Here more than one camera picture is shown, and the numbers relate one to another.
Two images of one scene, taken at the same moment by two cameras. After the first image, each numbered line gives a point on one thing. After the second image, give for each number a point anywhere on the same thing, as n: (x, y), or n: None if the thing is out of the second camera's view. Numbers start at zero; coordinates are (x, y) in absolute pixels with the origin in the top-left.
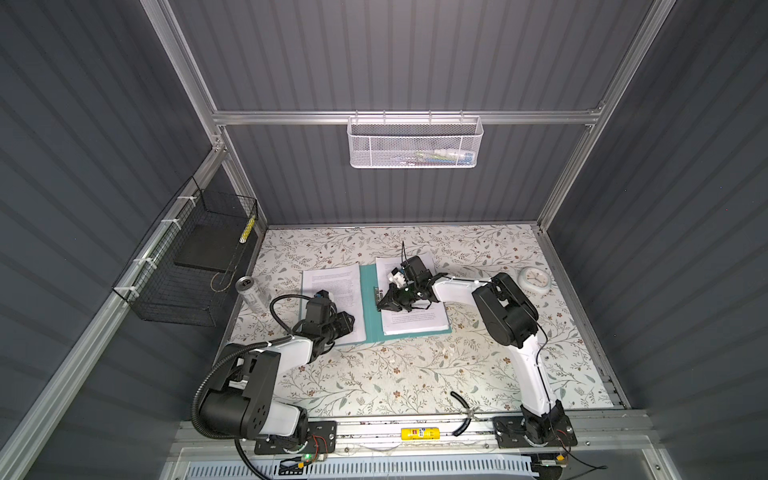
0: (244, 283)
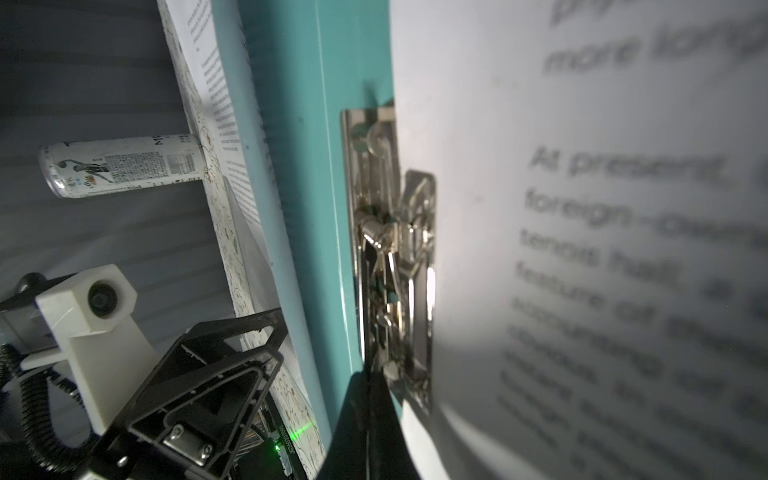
0: (89, 167)
